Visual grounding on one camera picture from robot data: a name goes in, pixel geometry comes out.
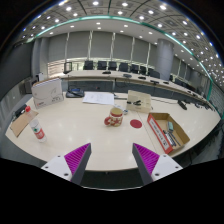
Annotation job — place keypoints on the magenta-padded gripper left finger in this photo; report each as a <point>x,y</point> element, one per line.
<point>77,156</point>

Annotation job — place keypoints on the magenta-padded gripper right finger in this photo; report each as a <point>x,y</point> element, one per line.
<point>146,157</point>

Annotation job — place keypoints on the clear red-capped water bottle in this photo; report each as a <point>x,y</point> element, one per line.
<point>37,130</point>

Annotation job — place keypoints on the open brown cardboard box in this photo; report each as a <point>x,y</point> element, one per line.
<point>159,133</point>

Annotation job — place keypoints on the flat round red coaster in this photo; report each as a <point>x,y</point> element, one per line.
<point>136,123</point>

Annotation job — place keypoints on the small green block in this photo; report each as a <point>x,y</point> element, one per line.
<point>170,126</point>

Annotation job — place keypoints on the red and cream flowered mug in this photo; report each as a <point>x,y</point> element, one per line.
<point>115,117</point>

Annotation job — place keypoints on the white remote control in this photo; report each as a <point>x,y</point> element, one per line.
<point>125,111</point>

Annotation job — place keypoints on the small black item on box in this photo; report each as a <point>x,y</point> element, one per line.
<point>137,102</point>

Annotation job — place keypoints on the beige cardboard box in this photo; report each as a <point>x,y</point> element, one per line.
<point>140,96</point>

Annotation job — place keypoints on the white printed paper sheet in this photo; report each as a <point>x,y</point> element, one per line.
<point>98,98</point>

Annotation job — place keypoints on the black elongated table device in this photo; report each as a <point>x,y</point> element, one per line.
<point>182,105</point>

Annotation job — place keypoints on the black flat desk device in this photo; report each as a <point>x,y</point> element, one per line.
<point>74,93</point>

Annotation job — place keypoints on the brown cardboard sheet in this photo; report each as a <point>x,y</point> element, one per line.
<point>20,123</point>

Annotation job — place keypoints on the white printed carton box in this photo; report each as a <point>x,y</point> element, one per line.
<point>47,92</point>

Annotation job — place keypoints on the long curved conference desk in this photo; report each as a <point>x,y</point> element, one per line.
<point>116,76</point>

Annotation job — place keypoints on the grey equipment cabinet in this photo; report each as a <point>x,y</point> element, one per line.
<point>26,86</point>

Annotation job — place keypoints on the row of black office chairs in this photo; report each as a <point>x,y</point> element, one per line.
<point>101,65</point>

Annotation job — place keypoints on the group of round ceiling lights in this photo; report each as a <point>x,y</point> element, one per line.
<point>120,12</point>

